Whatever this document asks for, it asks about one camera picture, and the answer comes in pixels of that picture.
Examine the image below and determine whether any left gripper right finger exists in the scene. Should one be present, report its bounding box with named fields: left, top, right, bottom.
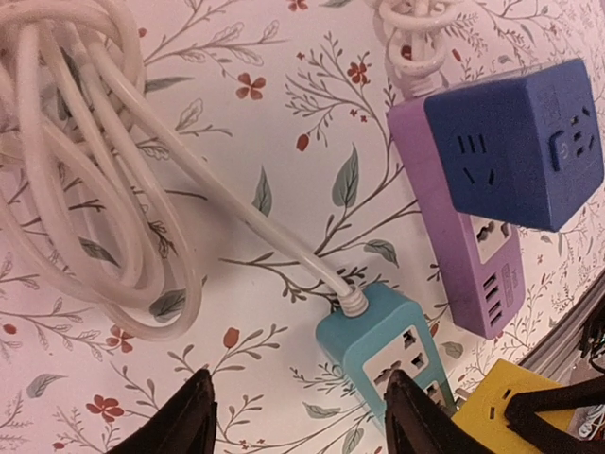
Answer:
left=385, top=370, right=482, bottom=454

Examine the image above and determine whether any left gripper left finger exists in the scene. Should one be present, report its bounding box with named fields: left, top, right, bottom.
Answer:
left=109, top=369, right=217, bottom=454

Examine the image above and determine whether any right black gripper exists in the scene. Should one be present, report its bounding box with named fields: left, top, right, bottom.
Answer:
left=503, top=368, right=605, bottom=454

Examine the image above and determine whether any yellow cube socket adapter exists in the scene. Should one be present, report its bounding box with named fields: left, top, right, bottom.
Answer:
left=452, top=359, right=604, bottom=453

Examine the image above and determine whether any teal power strip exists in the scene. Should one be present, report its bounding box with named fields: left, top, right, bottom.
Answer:
left=316, top=283, right=455, bottom=428

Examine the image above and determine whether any purple power strip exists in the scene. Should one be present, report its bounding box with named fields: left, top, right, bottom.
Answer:
left=388, top=86, right=525, bottom=339

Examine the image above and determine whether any blue cube socket adapter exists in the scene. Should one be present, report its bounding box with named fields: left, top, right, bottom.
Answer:
left=423, top=59, right=604, bottom=232

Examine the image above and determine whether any floral table mat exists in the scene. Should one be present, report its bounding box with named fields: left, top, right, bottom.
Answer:
left=1, top=1, right=604, bottom=453

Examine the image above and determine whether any white coiled cable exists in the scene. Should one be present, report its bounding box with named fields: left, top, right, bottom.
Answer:
left=0, top=0, right=368, bottom=342

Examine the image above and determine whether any white purple-strip cable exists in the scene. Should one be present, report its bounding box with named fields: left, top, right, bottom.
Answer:
left=368, top=0, right=462, bottom=98

